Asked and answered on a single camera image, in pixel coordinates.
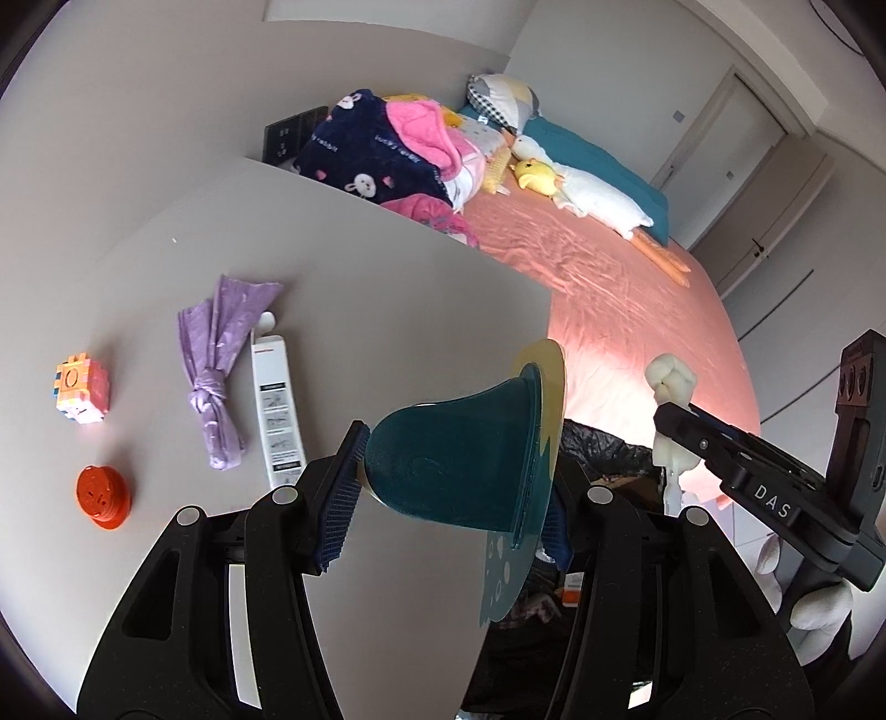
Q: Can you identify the pink blanket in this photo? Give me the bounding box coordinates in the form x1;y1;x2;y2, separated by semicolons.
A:
384;99;461;182

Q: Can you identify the yellow duck plush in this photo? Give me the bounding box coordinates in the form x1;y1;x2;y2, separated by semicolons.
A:
511;158;565;196

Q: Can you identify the teal plastic toy scoop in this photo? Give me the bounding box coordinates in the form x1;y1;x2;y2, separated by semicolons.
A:
363;339;567;628

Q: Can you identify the navy printed blanket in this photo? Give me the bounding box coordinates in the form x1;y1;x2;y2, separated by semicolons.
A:
292;89;454;209

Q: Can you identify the colorful toy block cube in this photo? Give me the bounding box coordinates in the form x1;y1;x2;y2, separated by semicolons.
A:
51;353;112;425

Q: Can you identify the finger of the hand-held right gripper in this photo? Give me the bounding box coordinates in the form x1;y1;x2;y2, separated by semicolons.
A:
652;402;869;593

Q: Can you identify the red plastic cap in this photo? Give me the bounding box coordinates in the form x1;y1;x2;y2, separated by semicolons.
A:
75;465;132;532

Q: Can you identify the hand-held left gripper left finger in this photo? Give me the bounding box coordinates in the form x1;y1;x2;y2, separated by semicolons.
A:
76;419;371;720

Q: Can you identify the purple plastic bag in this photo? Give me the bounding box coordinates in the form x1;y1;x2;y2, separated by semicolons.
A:
176;273;285;472

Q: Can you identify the checkered patchwork pillow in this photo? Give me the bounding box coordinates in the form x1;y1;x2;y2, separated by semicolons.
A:
465;73;544;136

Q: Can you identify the white patterned cloth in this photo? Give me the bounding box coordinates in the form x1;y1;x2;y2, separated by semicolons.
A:
446;114;513;202

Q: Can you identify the pink patterned cloth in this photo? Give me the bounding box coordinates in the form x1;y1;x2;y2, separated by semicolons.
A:
384;194;480;249

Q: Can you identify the person's right hand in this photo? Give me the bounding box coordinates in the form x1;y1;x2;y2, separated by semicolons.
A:
791;583;856;655

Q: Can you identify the long white carton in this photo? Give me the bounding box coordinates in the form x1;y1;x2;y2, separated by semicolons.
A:
250;334;307;487

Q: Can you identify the bed with pink sheet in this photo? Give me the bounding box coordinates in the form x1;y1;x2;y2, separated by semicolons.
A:
457;187;763;500

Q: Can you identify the yellow fuzzy cloth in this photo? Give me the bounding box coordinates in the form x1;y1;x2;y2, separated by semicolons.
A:
481;148;513;195

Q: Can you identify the teal blanket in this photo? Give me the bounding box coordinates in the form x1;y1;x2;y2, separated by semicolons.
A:
457;104;671;246

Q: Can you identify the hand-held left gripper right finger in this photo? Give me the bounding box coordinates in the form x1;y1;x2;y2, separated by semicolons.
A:
540;453;814;720

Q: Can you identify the white goose plush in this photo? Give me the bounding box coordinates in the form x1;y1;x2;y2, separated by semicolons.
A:
511;135;693;288

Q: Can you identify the black wall socket panel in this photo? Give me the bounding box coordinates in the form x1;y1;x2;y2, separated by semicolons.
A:
263;106;329;167

